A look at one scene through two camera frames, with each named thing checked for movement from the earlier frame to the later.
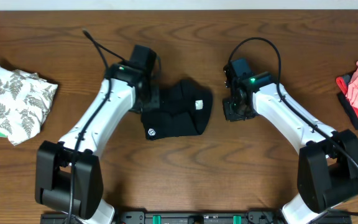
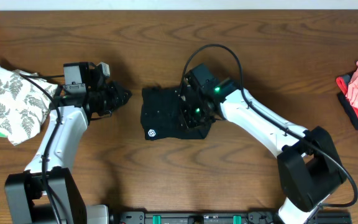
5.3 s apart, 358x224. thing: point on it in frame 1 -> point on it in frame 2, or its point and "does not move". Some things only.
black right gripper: (230, 115) -> (183, 113)
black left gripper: (155, 100) -> (114, 89)
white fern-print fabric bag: (13, 102) does not move
